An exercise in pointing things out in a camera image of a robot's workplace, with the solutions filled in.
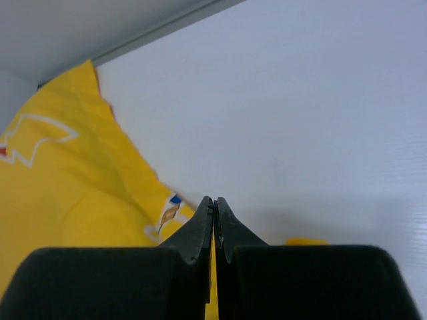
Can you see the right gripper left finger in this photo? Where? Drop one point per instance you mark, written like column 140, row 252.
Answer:
column 169, row 281

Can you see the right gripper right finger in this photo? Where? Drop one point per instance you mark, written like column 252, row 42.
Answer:
column 260, row 281

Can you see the yellow pillowcase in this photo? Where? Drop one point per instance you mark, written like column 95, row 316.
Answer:
column 71, row 178

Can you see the aluminium table frame rail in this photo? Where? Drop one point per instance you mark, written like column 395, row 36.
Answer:
column 75, row 31

